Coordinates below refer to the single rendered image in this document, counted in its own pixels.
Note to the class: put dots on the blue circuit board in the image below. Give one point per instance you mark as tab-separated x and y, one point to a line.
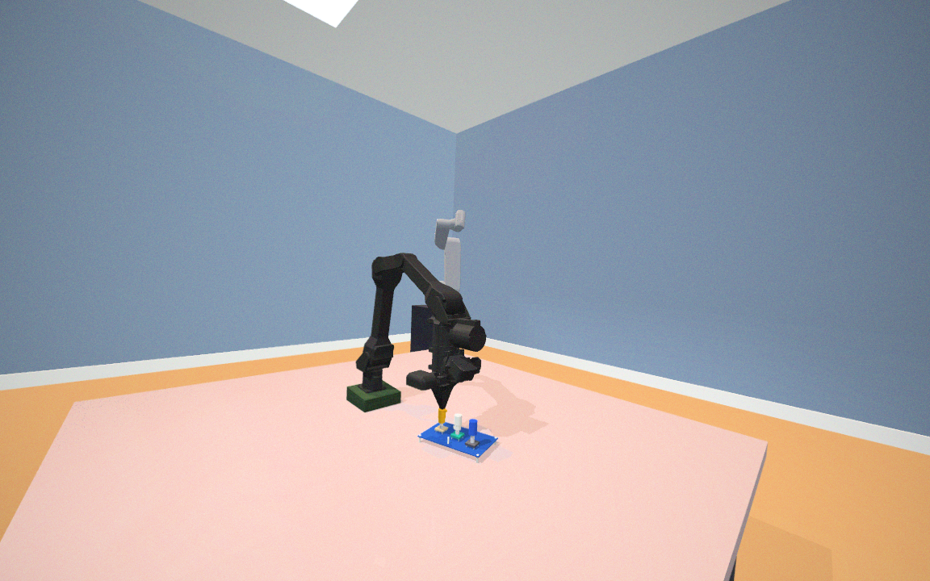
466	440

